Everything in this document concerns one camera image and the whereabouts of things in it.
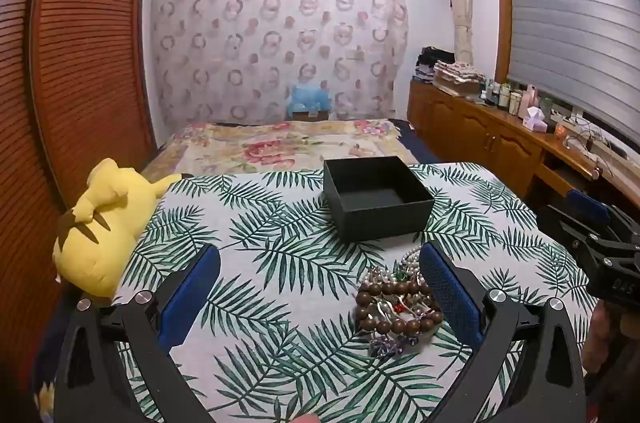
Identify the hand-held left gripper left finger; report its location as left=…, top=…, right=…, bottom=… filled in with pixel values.
left=54, top=244, right=222, bottom=423

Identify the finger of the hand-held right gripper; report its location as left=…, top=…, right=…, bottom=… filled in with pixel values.
left=539, top=203, right=608, bottom=256
left=566, top=189, right=640, bottom=249

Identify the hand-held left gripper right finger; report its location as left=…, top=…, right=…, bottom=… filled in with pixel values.
left=419, top=242, right=587, bottom=423

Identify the pearl bead necklace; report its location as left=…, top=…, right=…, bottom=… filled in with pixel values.
left=362, top=245, right=427, bottom=289

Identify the purple crystal bracelet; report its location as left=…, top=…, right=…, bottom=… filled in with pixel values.
left=369, top=334, right=420, bottom=358

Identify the black jewelry box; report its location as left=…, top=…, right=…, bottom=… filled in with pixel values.
left=322, top=155, right=436, bottom=245

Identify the person's right hand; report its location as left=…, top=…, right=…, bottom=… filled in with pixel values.
left=586, top=303, right=640, bottom=374

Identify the leaf print cloth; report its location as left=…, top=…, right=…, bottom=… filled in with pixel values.
left=112, top=162, right=601, bottom=423

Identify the pink tissue box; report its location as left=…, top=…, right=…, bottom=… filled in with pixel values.
left=520, top=105, right=551, bottom=132

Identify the yellow plush toy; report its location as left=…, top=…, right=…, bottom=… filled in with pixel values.
left=52, top=158, right=183, bottom=301

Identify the wooden cabinet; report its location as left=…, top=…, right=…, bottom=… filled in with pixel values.
left=407, top=79, right=640, bottom=224

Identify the row of cosmetic bottles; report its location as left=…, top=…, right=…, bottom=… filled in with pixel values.
left=480, top=79, right=553, bottom=116

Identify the dark blue bed sheet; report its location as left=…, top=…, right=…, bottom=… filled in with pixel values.
left=392, top=119, right=446, bottom=164

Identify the floral bedspread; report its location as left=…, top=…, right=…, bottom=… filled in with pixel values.
left=141, top=119, right=421, bottom=178

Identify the grey window blind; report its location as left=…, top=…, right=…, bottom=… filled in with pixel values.
left=505, top=0, right=640, bottom=148

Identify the stack of folded patterned cloths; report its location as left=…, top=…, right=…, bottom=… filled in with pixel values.
left=432, top=60, right=487, bottom=96

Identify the pile of dark folded clothes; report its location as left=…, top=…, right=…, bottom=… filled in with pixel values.
left=414, top=47, right=456, bottom=82

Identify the blue plush toy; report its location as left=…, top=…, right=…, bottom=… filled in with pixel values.
left=286, top=79, right=333, bottom=114

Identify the circle patterned curtain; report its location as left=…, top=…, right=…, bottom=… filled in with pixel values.
left=145, top=0, right=408, bottom=126

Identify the wooden louvered wardrobe door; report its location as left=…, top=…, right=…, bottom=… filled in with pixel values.
left=0, top=0, right=156, bottom=404

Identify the tangle of cables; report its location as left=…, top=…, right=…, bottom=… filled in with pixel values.
left=562, top=115, right=626, bottom=176

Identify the wooden window frame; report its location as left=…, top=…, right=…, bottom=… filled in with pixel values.
left=492, top=0, right=513, bottom=84

